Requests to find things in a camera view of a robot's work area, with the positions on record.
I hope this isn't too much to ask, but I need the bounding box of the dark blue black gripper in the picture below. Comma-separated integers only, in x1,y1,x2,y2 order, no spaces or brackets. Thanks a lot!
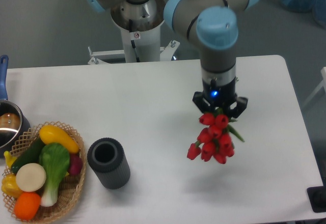
192,77,248,118

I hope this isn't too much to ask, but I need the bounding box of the red tulip bouquet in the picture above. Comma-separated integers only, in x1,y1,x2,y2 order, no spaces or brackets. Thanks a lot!
187,108,245,164

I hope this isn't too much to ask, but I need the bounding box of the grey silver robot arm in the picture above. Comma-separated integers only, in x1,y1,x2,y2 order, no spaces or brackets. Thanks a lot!
87,0,259,118

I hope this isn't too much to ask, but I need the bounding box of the white furniture leg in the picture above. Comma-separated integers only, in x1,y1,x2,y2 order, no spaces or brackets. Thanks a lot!
302,67,325,109

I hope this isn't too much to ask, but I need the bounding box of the dark grey ribbed vase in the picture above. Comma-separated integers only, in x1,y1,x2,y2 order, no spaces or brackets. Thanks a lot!
87,137,131,189

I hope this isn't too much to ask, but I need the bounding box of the black device at table edge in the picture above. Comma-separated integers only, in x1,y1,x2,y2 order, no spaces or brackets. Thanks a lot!
307,186,325,213

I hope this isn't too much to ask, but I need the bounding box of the purple red radish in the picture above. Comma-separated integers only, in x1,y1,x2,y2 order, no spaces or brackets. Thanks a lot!
68,154,83,176

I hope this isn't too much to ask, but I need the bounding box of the yellow squash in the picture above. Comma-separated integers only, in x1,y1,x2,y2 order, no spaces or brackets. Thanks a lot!
39,125,79,154

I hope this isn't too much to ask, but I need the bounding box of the woven wicker basket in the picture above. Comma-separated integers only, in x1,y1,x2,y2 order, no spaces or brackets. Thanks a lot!
1,122,87,223

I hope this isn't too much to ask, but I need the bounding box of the green bok choy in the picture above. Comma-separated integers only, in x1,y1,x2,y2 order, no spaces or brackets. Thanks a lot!
39,143,70,207

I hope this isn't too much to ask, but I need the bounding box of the dark green cucumber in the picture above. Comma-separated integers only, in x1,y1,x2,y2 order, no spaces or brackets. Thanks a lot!
11,137,45,174

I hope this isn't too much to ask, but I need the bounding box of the yellow banana tip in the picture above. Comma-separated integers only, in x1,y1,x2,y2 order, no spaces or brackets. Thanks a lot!
4,151,17,168

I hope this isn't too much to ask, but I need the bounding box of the orange fruit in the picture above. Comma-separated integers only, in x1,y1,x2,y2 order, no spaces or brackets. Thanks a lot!
14,192,41,221

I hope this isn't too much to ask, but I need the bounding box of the yellow bell pepper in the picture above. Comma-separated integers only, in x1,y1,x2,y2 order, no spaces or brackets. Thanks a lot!
1,173,23,199

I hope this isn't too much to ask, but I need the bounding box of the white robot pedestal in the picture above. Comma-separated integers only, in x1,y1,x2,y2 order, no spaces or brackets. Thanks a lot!
88,22,180,65

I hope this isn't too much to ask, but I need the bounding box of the blue handled saucepan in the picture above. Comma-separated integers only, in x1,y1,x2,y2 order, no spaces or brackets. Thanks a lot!
1,54,30,158

